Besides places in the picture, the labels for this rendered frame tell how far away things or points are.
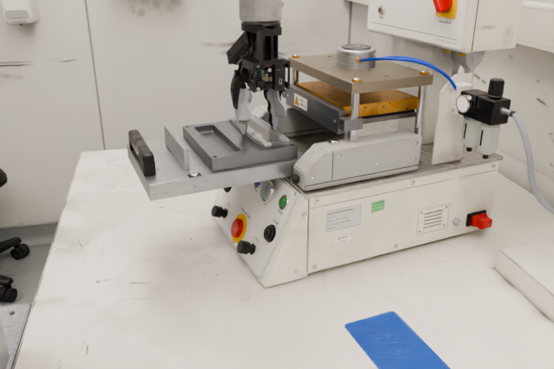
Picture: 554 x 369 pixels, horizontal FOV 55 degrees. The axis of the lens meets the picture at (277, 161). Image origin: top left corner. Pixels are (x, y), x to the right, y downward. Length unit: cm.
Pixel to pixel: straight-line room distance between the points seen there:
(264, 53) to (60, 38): 169
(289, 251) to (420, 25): 53
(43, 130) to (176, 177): 177
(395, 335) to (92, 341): 49
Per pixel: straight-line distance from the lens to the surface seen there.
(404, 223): 110
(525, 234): 130
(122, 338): 93
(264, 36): 93
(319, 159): 94
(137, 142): 98
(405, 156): 104
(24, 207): 281
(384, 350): 89
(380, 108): 105
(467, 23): 105
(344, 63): 108
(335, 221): 100
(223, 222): 119
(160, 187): 91
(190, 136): 105
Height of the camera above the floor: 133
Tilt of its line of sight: 22 degrees down
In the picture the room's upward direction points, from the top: straight up
